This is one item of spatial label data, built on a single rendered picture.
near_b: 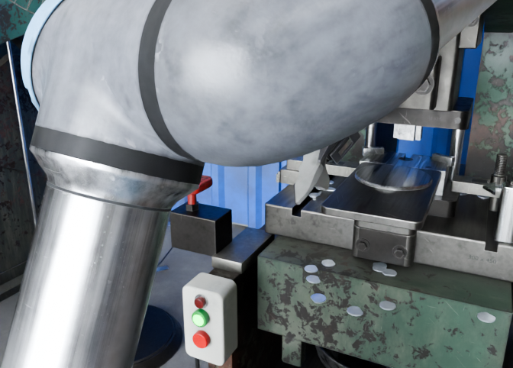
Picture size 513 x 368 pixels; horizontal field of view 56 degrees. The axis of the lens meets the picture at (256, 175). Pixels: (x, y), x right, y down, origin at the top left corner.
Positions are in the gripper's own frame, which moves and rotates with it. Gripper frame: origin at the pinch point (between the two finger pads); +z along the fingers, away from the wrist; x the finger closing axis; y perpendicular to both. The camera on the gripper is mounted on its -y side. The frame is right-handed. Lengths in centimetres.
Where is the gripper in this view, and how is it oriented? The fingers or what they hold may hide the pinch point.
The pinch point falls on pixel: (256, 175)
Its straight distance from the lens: 63.5
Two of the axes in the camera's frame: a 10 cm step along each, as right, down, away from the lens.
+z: -6.5, 7.6, -0.7
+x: -5.8, -4.3, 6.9
